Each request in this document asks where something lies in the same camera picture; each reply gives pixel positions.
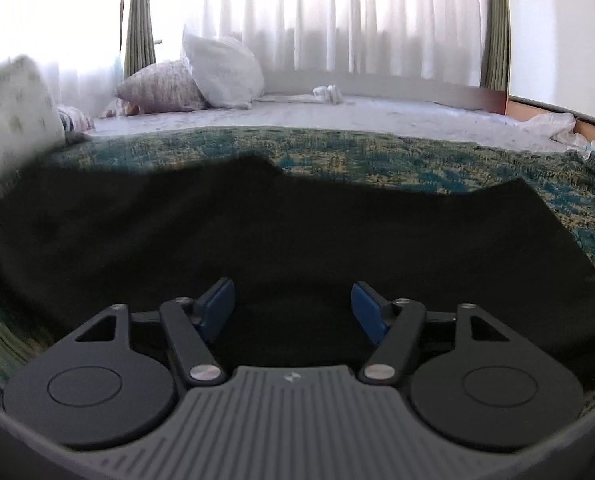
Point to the black pants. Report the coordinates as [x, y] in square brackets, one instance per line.
[297, 230]

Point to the small white cloth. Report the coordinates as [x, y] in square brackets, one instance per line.
[327, 92]

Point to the white sheer curtain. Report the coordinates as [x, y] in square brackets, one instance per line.
[327, 10]

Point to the blue paisley blanket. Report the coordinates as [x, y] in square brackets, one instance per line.
[427, 160]

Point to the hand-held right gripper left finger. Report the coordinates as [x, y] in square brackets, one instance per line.
[217, 310]

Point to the grey-green curtain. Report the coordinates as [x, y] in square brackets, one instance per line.
[497, 25]
[140, 20]

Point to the white grey-patterned pillow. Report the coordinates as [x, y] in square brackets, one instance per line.
[12, 110]

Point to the white plastic bag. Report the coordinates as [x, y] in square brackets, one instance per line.
[552, 125]

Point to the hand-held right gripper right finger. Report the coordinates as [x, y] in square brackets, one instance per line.
[370, 315]

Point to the white bed sheet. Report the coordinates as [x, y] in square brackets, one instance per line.
[377, 117]

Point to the striped cloth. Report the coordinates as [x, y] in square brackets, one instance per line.
[74, 120]

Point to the floral pillow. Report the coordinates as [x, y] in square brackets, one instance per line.
[162, 87]

